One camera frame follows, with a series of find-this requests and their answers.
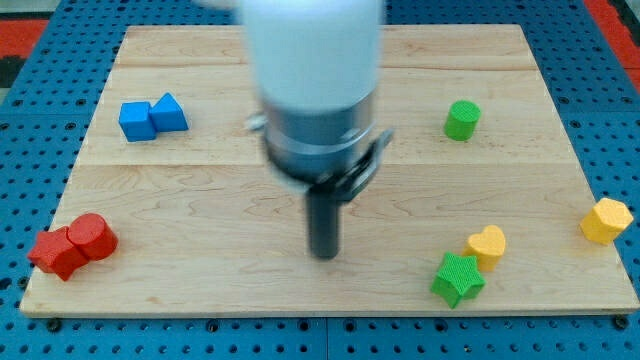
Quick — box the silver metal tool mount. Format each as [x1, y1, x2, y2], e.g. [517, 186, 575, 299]
[246, 95, 394, 203]

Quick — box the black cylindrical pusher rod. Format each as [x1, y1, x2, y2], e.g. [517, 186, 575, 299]
[305, 187, 340, 259]

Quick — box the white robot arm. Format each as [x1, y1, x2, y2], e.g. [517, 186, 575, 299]
[204, 0, 393, 259]

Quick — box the green star block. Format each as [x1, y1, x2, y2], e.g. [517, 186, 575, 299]
[430, 252, 486, 309]

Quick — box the yellow heart block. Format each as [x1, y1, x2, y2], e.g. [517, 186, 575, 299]
[462, 225, 506, 272]

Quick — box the red star block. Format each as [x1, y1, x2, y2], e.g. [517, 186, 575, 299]
[27, 226, 89, 281]

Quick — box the green cylinder block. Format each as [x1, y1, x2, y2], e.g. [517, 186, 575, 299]
[444, 100, 481, 141]

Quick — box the wooden board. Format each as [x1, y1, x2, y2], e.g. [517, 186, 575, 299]
[20, 25, 639, 318]

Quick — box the blue triangular prism block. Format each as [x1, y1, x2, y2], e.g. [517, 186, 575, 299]
[149, 92, 189, 132]

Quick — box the blue cube block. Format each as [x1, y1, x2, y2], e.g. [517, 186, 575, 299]
[118, 102, 156, 142]

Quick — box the red cylinder block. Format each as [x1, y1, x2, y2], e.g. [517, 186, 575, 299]
[68, 213, 119, 261]

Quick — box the yellow hexagon block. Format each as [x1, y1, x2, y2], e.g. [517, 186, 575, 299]
[579, 197, 634, 245]

